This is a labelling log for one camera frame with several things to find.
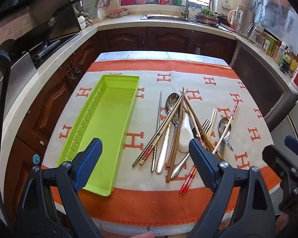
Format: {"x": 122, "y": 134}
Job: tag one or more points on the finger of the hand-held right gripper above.
{"x": 275, "y": 157}
{"x": 296, "y": 146}

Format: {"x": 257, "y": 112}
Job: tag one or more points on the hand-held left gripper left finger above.
{"x": 89, "y": 161}

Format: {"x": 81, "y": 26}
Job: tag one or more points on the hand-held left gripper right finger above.
{"x": 202, "y": 163}

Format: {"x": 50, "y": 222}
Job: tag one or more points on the wooden chopsticks pair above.
{"x": 191, "y": 176}

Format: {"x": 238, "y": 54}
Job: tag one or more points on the dark brown wooden chopstick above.
{"x": 169, "y": 171}
{"x": 214, "y": 148}
{"x": 209, "y": 147}

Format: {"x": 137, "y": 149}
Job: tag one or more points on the white ceramic spoon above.
{"x": 185, "y": 138}

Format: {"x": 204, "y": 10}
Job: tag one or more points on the steel fork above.
{"x": 206, "y": 126}

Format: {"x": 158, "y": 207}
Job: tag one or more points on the small steel spoon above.
{"x": 175, "y": 122}
{"x": 224, "y": 129}

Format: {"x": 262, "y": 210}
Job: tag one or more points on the green plastic utensil tray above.
{"x": 109, "y": 119}

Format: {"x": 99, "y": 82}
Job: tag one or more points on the large steel spoon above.
{"x": 171, "y": 103}

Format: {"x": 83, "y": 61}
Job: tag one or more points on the person's left hand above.
{"x": 144, "y": 235}

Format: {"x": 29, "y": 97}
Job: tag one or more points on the orange white printed blanket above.
{"x": 149, "y": 203}

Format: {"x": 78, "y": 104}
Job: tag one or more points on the grey built-in appliance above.
{"x": 258, "y": 79}

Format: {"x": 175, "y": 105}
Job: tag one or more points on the row of condiment bottles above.
{"x": 285, "y": 57}

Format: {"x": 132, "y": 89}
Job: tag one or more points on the black gas stove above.
{"x": 49, "y": 50}

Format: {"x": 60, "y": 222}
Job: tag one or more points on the glass pitcher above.
{"x": 257, "y": 36}

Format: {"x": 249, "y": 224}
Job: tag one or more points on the white steel electric kettle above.
{"x": 243, "y": 19}

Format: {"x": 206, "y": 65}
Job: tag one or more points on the steel splatter shield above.
{"x": 64, "y": 24}

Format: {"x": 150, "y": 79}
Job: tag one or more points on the grey dish rag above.
{"x": 89, "y": 21}

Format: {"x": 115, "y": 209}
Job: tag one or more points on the white bowls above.
{"x": 82, "y": 21}

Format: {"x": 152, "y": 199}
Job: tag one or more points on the white kitchen countertop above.
{"x": 119, "y": 22}

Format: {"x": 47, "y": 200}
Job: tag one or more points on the strainer bowl with greens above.
{"x": 207, "y": 16}

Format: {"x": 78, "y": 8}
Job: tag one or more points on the black cooking pot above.
{"x": 222, "y": 17}

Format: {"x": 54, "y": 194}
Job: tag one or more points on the pink lidded food container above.
{"x": 116, "y": 13}

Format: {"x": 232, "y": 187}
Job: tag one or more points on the steel kitchen sink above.
{"x": 164, "y": 17}

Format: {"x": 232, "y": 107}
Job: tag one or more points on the green dish soap bottle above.
{"x": 178, "y": 0}

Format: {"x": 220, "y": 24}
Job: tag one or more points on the small pink plastic basin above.
{"x": 140, "y": 1}

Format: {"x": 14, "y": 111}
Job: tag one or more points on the clear plastic wall cover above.
{"x": 275, "y": 2}

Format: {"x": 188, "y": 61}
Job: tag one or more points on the white wall outlet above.
{"x": 225, "y": 4}

